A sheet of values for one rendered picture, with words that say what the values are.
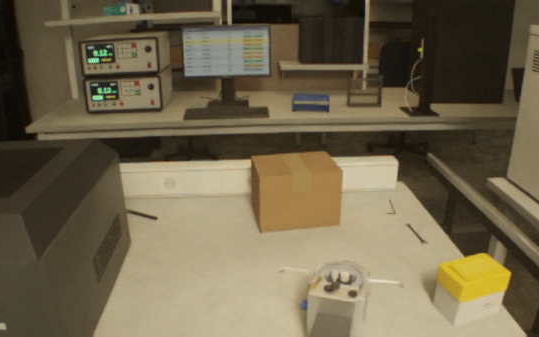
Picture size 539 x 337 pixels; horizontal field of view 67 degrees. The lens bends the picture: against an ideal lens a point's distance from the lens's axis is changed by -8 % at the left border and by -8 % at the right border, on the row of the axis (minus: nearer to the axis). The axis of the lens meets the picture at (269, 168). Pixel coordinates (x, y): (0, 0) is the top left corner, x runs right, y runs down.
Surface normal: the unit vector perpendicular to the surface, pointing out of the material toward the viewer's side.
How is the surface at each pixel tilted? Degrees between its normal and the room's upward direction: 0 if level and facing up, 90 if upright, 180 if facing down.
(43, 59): 90
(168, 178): 90
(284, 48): 90
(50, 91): 90
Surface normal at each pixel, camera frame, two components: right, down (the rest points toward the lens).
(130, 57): 0.06, 0.36
